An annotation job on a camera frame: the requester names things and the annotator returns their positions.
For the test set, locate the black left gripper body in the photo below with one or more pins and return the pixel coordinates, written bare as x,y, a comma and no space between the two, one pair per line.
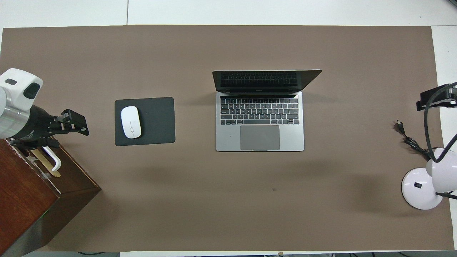
37,125

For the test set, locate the silver grey laptop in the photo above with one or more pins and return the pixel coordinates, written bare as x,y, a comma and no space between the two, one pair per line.
260,137

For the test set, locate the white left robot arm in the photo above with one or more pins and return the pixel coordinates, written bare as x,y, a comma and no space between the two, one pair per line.
18,89

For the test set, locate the dark brown wooden box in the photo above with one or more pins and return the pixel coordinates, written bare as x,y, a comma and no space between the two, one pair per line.
25,192

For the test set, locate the white computer mouse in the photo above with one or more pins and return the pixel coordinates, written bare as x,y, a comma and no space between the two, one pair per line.
131,123

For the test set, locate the black mouse pad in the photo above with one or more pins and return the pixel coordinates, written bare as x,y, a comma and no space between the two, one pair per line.
157,121

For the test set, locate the white desk lamp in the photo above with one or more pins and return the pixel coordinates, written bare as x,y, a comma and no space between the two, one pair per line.
417,189

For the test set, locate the brown table mat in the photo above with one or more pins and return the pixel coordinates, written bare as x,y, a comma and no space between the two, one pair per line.
250,196

